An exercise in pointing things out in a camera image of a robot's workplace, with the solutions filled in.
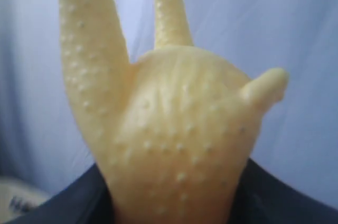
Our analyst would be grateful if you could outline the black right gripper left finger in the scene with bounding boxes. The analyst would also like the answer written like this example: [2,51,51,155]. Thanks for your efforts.
[7,164,115,224]

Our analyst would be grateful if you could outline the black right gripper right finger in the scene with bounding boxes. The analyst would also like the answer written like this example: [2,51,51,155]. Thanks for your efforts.
[232,159,337,224]

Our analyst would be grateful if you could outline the large whole yellow rubber chicken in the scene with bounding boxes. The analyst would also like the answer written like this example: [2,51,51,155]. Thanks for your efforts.
[59,0,289,223]

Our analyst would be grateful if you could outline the cream bin marked X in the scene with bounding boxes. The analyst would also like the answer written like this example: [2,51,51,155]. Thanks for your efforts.
[1,176,51,223]

